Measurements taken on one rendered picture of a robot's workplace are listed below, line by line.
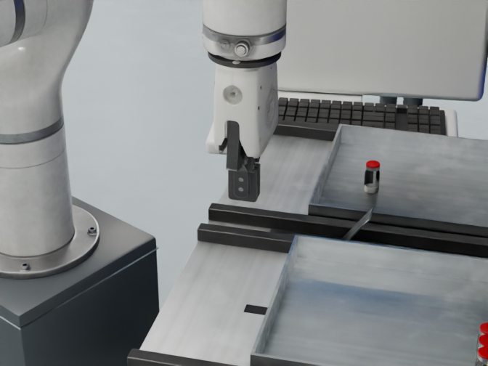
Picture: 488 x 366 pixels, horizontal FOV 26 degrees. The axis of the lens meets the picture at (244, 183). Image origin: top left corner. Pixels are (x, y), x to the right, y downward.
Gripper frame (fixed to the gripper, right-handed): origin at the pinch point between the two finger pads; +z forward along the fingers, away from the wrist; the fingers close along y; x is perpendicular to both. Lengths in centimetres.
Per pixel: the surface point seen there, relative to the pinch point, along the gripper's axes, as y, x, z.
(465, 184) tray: 45, -23, 22
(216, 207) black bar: 26.5, 10.7, 20.3
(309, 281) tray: 14.4, -5.2, 22.1
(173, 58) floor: 279, 100, 111
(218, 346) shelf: -1.1, 2.8, 22.3
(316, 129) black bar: 54, 2, 20
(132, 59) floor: 274, 116, 111
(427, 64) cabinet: 91, -13, 23
